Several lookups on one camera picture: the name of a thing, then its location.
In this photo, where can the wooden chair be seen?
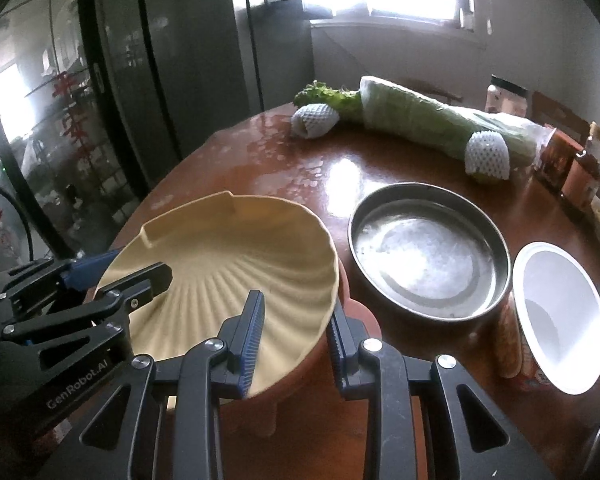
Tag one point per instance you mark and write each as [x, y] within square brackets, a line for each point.
[447, 95]

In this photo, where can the dark grey refrigerator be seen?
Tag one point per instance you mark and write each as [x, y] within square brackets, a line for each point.
[190, 60]

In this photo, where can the glass bottle with tan cap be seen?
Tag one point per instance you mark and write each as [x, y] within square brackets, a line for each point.
[597, 137]

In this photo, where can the orange label sauce bottle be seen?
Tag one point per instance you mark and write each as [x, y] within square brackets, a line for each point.
[582, 182]

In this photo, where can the yellow shell-shaped plate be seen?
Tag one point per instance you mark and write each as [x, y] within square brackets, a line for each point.
[220, 260]

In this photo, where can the glass door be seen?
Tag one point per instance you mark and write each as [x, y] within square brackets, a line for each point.
[35, 125]

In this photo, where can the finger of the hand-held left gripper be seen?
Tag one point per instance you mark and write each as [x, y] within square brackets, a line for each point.
[150, 277]
[87, 267]

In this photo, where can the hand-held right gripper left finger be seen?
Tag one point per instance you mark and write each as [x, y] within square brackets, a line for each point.
[250, 342]

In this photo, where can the round steel plate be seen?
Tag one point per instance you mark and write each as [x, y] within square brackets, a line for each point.
[430, 260]

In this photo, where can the red sauce jar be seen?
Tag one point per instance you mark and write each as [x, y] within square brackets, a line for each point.
[560, 160]

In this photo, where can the red paper door decoration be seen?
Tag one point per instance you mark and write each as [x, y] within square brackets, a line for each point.
[72, 120]

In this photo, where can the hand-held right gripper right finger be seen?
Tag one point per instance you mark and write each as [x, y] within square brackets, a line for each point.
[337, 347]

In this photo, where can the plastic-wrapped napa cabbage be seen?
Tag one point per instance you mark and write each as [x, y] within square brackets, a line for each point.
[420, 115]

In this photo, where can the white paper bowl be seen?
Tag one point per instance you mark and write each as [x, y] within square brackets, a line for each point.
[555, 310]

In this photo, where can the green leaf lettuce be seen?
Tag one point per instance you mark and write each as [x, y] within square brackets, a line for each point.
[330, 97]

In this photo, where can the glass jar with black lid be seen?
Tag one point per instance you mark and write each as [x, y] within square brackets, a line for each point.
[505, 97]

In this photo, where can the fruit in white foam net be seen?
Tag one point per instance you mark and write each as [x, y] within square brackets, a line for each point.
[487, 155]
[312, 120]

